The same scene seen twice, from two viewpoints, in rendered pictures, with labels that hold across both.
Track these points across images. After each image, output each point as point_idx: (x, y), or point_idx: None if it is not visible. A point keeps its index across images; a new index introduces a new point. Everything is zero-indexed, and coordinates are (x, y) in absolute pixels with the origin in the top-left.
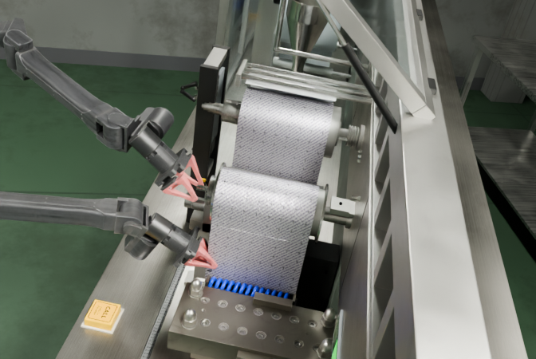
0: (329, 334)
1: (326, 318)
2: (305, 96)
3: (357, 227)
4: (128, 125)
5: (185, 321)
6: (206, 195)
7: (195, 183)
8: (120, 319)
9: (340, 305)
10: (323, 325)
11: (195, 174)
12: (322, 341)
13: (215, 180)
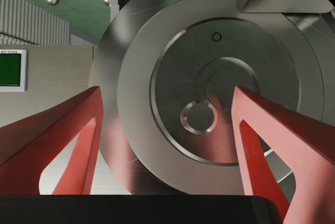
0: None
1: None
2: None
3: (104, 161)
4: None
5: None
6: (154, 111)
7: (243, 112)
8: None
9: (55, 69)
10: None
11: (250, 181)
12: None
13: (172, 185)
